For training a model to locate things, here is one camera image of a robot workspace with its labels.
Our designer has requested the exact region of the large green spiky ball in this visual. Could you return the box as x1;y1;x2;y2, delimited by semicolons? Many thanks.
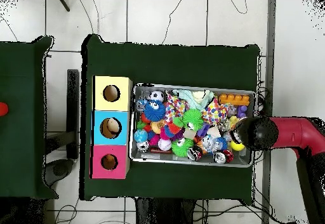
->
175;109;204;131

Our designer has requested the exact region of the mint green cloth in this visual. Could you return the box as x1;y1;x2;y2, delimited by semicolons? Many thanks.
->
172;88;215;110

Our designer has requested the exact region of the yellow plush duck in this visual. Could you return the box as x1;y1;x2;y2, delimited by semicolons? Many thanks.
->
227;115;239;129

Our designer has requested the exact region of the colourful polka dot cloth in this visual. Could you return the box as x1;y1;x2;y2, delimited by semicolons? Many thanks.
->
164;91;190;124
202;98;229;126

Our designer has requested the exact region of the orange building block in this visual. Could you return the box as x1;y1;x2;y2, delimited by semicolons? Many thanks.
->
218;93;251;107

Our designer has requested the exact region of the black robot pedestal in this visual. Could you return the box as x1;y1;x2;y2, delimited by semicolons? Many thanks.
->
135;197;196;224

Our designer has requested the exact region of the cream yellow cloth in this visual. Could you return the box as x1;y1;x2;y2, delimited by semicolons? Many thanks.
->
191;89;211;103

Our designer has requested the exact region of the blue globe ball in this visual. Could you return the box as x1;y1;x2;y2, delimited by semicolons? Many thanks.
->
133;129;149;143

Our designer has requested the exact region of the wooden box with three holes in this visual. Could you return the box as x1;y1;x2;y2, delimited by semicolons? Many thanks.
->
90;75;133;180

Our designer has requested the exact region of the purple building block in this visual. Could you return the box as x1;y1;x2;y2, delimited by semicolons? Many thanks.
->
236;105;248;119

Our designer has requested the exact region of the silver wire mesh bin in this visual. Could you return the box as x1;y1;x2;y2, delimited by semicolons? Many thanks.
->
128;82;257;168

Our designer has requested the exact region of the red round object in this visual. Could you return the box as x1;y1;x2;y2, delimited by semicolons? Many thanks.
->
0;102;10;117

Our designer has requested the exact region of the blue spiky ball with eyes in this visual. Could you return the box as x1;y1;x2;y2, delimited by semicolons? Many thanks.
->
143;99;166;122

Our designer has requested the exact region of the black upright panel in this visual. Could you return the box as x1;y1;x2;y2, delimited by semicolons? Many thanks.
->
44;69;81;187

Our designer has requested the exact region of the black and white soccer ball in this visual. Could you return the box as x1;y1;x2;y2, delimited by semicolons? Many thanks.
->
149;89;165;103

